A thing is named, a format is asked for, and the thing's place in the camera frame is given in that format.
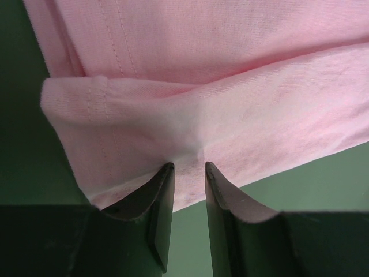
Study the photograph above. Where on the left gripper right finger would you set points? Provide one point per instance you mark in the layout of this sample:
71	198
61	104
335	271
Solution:
248	238

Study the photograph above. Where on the pink t shirt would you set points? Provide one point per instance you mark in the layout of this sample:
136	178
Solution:
256	87

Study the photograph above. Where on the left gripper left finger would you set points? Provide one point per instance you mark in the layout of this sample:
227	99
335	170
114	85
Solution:
128	238

